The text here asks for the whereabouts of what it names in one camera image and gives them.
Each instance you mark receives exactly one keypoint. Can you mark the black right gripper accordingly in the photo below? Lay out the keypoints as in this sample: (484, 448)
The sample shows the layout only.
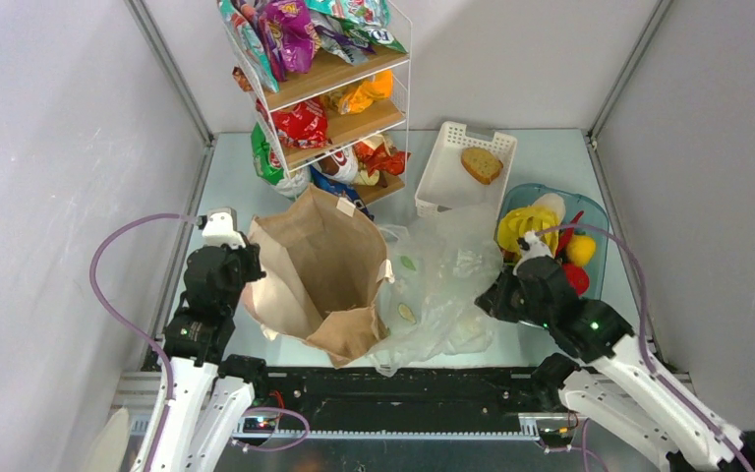
(493, 300)

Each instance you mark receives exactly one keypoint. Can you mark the orange yellow snack bag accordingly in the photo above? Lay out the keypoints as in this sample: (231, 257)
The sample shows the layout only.
(355, 98)

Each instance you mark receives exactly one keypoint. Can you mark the slice of toasted bread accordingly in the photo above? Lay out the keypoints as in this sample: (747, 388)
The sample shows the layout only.
(481, 164)

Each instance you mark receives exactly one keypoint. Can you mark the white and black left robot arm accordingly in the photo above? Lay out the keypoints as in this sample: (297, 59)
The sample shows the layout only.
(205, 392)

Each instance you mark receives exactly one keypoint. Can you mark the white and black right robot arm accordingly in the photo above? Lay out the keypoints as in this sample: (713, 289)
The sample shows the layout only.
(603, 372)

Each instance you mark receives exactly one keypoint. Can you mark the red toy pepper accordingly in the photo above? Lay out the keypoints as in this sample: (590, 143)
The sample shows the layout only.
(566, 235)

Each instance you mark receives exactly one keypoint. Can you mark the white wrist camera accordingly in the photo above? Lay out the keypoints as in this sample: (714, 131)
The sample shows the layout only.
(531, 246)
(219, 227)

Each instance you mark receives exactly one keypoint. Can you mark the yellow toy cabbage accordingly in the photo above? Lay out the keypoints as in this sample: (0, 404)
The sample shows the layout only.
(545, 212)

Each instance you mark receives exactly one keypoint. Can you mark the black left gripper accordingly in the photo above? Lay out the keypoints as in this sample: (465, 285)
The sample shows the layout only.
(251, 254)

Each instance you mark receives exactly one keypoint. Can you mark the yellow toy pear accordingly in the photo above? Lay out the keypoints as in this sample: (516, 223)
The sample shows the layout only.
(580, 250)

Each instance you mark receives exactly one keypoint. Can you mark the white wire wooden shelf rack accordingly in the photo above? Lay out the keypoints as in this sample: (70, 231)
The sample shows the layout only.
(329, 82)

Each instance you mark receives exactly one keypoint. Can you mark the teal plastic tub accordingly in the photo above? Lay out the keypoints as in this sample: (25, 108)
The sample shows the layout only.
(594, 215)

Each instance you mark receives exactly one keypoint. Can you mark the purple snack bag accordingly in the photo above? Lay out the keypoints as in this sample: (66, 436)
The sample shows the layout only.
(290, 32)

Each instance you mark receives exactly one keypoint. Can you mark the translucent plastic grocery bag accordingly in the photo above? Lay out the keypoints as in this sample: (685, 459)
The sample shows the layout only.
(441, 264)

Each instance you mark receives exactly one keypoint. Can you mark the blue snack bag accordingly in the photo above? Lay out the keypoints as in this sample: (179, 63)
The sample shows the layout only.
(340, 190)

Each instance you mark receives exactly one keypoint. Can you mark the red snack bag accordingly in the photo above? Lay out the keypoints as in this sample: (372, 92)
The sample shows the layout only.
(302, 126)

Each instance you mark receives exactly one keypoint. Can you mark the green white snack bag top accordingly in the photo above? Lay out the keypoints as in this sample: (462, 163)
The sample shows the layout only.
(352, 29)

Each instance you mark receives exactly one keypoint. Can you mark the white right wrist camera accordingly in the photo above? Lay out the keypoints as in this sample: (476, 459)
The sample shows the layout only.
(531, 246)

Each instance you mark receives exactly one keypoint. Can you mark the teal snack bag left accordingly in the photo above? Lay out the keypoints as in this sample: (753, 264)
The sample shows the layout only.
(247, 46)

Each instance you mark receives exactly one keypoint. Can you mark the brown burlap tote bag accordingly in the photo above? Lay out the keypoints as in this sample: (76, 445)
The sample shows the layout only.
(325, 262)

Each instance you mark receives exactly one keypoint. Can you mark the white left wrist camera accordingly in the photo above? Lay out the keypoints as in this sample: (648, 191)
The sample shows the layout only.
(219, 227)

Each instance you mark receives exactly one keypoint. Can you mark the white red chips bag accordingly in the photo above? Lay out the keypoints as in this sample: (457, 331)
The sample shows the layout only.
(341, 166)

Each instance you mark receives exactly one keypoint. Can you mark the white plastic basket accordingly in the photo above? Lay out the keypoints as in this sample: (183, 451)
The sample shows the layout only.
(445, 184)

